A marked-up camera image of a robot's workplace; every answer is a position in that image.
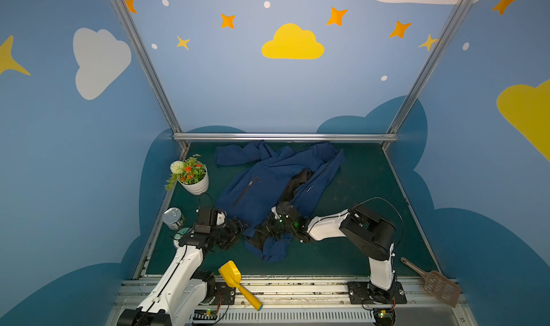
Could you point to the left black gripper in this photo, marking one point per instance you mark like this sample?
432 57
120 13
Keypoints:
234 233

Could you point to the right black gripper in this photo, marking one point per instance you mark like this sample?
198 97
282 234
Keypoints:
275 225

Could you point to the navy blue zip jacket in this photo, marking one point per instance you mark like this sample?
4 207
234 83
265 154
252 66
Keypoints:
276 176

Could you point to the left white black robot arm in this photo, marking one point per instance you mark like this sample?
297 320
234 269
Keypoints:
183 287

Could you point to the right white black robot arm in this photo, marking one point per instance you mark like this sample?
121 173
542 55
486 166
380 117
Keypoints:
371 233

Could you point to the yellow toy shovel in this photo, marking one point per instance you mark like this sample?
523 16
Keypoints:
232 277

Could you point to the yellow green lidded jar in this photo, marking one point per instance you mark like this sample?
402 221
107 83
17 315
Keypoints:
179 235

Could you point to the silver tin can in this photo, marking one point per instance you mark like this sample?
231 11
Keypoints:
174 218

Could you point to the potted flower plant white pot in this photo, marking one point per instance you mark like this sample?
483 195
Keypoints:
192 174

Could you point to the left circuit board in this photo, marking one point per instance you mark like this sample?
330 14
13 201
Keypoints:
208 316

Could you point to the circuit board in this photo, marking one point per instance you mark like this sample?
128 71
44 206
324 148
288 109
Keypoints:
384 317
208 316

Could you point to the right circuit board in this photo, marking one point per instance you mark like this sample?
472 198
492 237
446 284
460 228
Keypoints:
384 317

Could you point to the brown slotted spatula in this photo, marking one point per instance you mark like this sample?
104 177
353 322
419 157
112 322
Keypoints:
437 285

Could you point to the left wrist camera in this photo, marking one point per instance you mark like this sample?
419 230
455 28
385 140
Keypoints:
209 219

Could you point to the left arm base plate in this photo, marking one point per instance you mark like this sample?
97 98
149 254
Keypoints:
219 293

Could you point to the front aluminium rail base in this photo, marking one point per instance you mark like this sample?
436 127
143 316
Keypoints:
324 300

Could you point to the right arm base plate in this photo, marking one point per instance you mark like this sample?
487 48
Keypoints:
365 293

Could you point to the aluminium frame left post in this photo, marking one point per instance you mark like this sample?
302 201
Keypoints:
126 20

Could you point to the aluminium frame post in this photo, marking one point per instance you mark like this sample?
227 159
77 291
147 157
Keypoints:
126 20
448 32

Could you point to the aluminium frame right post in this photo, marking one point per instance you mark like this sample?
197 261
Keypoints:
448 32

